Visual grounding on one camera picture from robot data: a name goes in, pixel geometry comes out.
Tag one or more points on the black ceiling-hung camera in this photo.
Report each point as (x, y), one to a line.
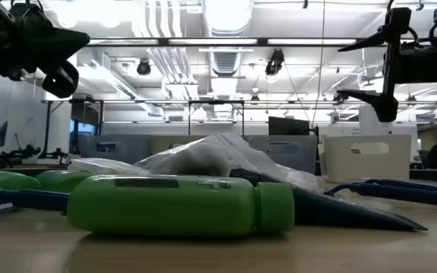
(143, 68)

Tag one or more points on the smoky grey plastic bin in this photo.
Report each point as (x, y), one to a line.
(298, 151)

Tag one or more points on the black background robot arm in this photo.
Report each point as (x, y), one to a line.
(21, 153)

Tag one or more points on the overhead LED light bar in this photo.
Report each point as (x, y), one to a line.
(218, 41)

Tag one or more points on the black background rig frame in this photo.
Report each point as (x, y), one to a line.
(216, 102)

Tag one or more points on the white room pillar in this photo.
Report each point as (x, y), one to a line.
(366, 125)

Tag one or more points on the vanity pack zip bag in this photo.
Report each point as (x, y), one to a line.
(211, 155)
(101, 166)

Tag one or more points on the white plastic bin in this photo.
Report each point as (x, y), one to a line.
(355, 167)

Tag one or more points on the blue lit screen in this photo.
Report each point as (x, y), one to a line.
(83, 129)

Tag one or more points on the green travel shampoo bottle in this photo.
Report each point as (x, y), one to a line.
(6, 181)
(61, 180)
(165, 206)

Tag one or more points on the round silver air duct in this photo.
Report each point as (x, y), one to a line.
(228, 15)

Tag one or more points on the black overhead rig camera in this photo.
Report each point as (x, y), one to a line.
(275, 62)

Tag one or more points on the black background robot base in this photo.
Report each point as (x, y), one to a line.
(55, 154)

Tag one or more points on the black computer monitor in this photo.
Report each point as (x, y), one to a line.
(288, 127)

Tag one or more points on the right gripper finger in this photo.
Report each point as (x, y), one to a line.
(379, 37)
(383, 108)

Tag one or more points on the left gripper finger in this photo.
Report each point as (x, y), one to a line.
(66, 51)
(68, 37)

